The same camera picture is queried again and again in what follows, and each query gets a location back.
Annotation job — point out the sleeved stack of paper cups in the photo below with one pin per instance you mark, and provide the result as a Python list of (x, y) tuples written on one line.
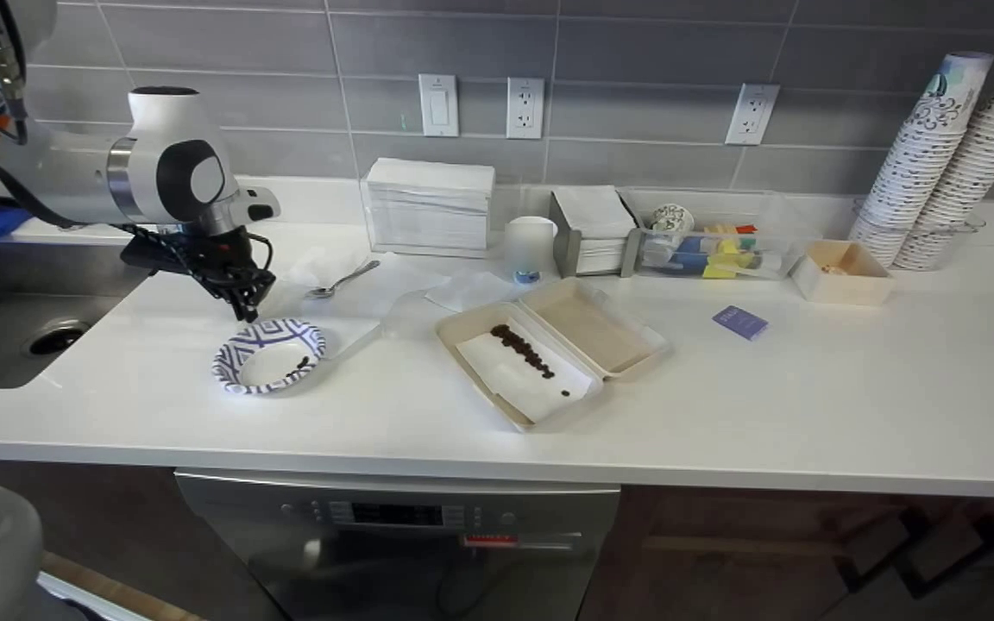
[(986, 160), (914, 160)]

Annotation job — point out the open beige takeout box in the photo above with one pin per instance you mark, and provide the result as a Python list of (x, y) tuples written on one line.
[(554, 372)]

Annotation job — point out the stainless dishwasher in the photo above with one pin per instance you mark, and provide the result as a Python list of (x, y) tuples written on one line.
[(405, 553)]

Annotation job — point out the white wall outlet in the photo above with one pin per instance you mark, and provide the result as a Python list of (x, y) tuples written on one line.
[(751, 115), (435, 106), (525, 109)]

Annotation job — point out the tray of condiment packets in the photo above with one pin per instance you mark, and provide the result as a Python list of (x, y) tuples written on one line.
[(707, 252)]

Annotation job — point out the coffee beans in takeout box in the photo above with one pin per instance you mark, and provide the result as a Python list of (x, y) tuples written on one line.
[(525, 350)]

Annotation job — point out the blue patterned paper plate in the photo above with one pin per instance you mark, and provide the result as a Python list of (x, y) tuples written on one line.
[(245, 346)]

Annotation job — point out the purple card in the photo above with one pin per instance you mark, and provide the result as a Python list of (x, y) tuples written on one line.
[(739, 322)]

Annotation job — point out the patterned paper cup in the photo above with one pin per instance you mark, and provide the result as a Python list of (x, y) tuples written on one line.
[(531, 245)]

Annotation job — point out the clear napkin dispenser white napkins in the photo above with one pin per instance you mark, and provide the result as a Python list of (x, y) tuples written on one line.
[(429, 207)]

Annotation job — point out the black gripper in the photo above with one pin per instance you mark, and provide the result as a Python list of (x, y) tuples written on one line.
[(221, 261)]

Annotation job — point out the small patterned bowl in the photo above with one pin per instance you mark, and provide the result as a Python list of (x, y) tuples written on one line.
[(669, 217)]

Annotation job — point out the metal spoon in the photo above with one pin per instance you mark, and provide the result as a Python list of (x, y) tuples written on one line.
[(346, 279)]

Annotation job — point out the steel sink basin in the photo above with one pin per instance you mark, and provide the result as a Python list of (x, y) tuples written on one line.
[(25, 332)]

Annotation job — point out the dark wood cabinet front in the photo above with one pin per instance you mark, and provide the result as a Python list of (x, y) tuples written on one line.
[(818, 553)]

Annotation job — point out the coffee beans on plate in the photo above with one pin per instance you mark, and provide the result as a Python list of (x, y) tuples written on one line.
[(298, 368)]

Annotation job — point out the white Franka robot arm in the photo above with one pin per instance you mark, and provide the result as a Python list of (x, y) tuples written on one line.
[(163, 172)]

